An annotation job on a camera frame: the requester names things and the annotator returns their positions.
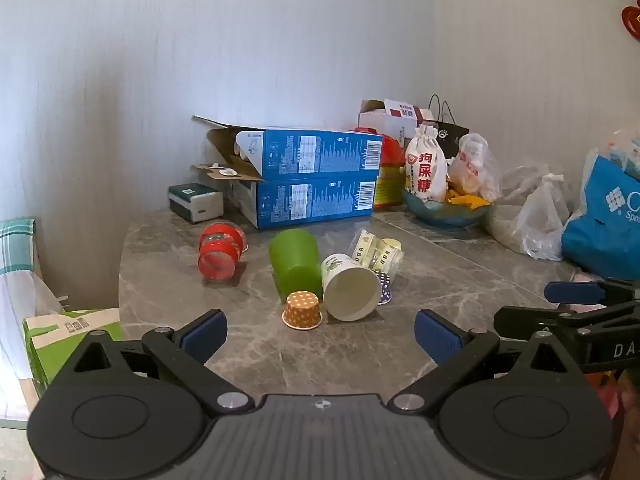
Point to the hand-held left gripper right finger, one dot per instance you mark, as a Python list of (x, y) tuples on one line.
[(437, 341)]

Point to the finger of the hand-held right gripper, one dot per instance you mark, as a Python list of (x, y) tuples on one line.
[(530, 322), (572, 293)]

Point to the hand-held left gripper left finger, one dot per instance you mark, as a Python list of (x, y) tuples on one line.
[(206, 336)]

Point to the purple dotted small paper cup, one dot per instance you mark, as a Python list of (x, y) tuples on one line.
[(384, 287)]

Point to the red plastic cup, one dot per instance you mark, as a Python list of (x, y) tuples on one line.
[(219, 252)]

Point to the orange dotted small paper cup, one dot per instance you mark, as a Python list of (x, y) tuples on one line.
[(301, 311)]

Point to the white printed paper cup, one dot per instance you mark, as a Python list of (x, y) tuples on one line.
[(350, 290)]

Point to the clear printed plastic cup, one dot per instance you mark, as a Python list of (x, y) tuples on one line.
[(376, 254)]

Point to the green plastic cup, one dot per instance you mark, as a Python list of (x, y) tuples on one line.
[(295, 265)]

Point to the blue shopping bag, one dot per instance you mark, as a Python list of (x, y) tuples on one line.
[(605, 220)]

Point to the clear plastic bag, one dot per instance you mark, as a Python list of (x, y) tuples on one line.
[(535, 215)]

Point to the blue ceramic bowl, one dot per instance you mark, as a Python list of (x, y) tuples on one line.
[(445, 212)]

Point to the small green white box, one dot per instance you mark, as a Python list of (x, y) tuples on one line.
[(195, 202)]

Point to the green white carton box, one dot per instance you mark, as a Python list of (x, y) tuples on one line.
[(70, 345)]

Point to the yellow fruit peel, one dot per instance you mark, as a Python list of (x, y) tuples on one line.
[(467, 200)]

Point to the clear bag of snacks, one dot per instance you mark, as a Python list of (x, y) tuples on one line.
[(472, 166)]

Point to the blue cardboard box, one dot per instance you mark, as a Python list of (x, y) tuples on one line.
[(310, 152), (305, 201)]

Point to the red yellow packet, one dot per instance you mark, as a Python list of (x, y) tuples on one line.
[(390, 180)]

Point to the black paper bag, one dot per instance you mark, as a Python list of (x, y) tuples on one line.
[(451, 131)]

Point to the green plaid cloth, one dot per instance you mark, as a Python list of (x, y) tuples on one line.
[(17, 246)]

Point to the white red carton box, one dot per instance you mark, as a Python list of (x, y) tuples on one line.
[(395, 116)]

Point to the red wall ornament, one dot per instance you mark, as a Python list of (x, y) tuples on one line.
[(632, 20)]

